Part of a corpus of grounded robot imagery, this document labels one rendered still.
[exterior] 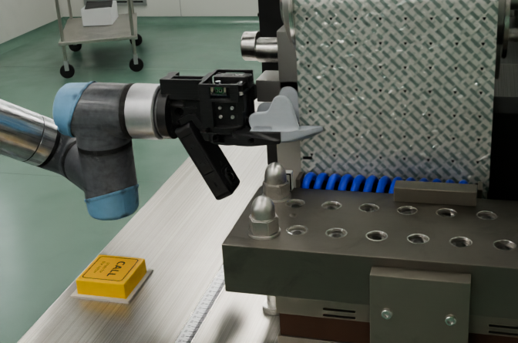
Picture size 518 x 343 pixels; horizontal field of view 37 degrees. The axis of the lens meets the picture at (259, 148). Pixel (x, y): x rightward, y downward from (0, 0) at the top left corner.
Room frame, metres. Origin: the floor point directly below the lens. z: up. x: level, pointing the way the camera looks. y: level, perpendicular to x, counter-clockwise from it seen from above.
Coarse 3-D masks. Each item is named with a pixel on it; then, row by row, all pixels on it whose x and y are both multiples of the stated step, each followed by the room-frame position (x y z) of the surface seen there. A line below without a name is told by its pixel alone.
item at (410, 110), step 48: (336, 48) 0.92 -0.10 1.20; (384, 48) 0.90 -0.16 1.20; (432, 48) 0.89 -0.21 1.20; (480, 48) 0.87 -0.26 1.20; (336, 96) 0.92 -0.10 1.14; (384, 96) 0.90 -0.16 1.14; (432, 96) 0.89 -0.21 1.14; (480, 96) 0.87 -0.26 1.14; (336, 144) 0.92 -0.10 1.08; (384, 144) 0.90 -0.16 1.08; (432, 144) 0.89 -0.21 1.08; (480, 144) 0.87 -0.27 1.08
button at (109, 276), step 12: (96, 264) 0.92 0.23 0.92; (108, 264) 0.92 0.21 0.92; (120, 264) 0.92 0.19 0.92; (132, 264) 0.92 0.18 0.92; (144, 264) 0.93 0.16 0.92; (84, 276) 0.89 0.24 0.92; (96, 276) 0.89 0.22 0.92; (108, 276) 0.89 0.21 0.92; (120, 276) 0.89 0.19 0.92; (132, 276) 0.89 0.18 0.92; (84, 288) 0.88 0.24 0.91; (96, 288) 0.88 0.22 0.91; (108, 288) 0.87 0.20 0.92; (120, 288) 0.87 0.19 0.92; (132, 288) 0.89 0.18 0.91
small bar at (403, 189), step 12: (396, 180) 0.86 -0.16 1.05; (408, 180) 0.86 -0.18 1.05; (396, 192) 0.84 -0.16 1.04; (408, 192) 0.83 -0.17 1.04; (420, 192) 0.83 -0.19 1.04; (432, 192) 0.83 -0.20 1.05; (444, 192) 0.82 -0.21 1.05; (456, 192) 0.82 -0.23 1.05; (468, 192) 0.81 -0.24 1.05; (456, 204) 0.82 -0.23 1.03; (468, 204) 0.81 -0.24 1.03
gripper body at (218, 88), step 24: (168, 72) 1.00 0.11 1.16; (216, 72) 0.99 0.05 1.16; (168, 96) 0.97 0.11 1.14; (192, 96) 0.96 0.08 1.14; (216, 96) 0.95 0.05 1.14; (240, 96) 0.93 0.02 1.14; (168, 120) 0.96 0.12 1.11; (192, 120) 0.96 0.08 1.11; (216, 120) 0.94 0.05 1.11; (240, 120) 0.93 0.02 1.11
